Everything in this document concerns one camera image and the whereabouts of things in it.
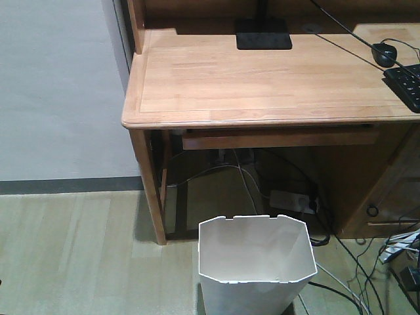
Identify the black keyboard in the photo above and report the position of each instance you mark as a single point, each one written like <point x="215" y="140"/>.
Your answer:
<point x="405" y="84"/>

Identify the white power strip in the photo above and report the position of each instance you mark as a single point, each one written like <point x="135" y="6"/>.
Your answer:
<point x="289" y="201"/>

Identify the black monitor stand base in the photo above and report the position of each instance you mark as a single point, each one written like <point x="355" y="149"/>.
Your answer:
<point x="261" y="32"/>

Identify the wooden desk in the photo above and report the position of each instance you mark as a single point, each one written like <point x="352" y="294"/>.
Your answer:
<point x="187" y="73"/>

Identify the wooden drawer cabinet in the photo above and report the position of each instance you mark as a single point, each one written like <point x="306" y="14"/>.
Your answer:
<point x="392" y="204"/>

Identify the white plastic trash bin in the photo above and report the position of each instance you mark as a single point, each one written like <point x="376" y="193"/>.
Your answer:
<point x="253" y="264"/>

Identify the black computer mouse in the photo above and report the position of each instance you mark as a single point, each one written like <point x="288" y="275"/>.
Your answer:
<point x="384" y="54"/>

